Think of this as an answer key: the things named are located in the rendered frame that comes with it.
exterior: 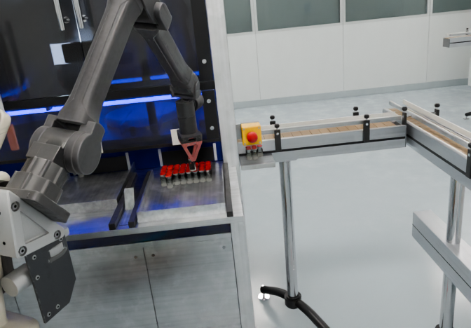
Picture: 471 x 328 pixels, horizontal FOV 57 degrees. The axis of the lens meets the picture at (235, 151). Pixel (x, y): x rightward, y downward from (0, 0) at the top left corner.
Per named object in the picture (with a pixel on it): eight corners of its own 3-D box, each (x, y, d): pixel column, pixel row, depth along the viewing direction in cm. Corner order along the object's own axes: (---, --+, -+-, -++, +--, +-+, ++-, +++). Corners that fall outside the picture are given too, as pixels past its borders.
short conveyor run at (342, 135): (238, 166, 172) (235, 129, 167) (236, 153, 187) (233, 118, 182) (407, 148, 174) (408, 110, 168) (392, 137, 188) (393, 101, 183)
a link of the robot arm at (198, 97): (169, 78, 133) (195, 82, 131) (183, 71, 143) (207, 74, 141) (169, 115, 138) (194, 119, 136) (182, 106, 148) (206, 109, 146)
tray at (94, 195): (69, 176, 168) (67, 168, 167) (135, 169, 169) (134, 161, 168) (36, 217, 136) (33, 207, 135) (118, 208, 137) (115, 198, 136)
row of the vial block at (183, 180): (161, 184, 152) (159, 172, 150) (212, 179, 152) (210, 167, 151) (160, 187, 150) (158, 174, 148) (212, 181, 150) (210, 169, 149)
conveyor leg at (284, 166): (282, 301, 209) (272, 152, 184) (301, 298, 209) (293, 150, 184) (285, 313, 201) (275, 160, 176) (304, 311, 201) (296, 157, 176)
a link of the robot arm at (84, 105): (105, -39, 90) (149, -35, 88) (130, 5, 103) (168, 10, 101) (21, 157, 76) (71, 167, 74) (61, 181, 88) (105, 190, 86)
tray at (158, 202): (153, 178, 159) (151, 169, 157) (223, 171, 159) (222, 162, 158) (137, 223, 126) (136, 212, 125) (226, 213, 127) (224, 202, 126)
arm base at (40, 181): (-20, 193, 70) (34, 200, 66) (5, 151, 74) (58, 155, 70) (17, 216, 77) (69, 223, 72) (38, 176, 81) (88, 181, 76)
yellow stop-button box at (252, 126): (241, 140, 166) (240, 122, 164) (260, 138, 166) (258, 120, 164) (242, 146, 159) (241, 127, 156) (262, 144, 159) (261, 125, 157)
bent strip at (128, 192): (127, 205, 139) (124, 188, 137) (137, 203, 139) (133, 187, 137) (118, 226, 126) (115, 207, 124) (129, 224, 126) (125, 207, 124)
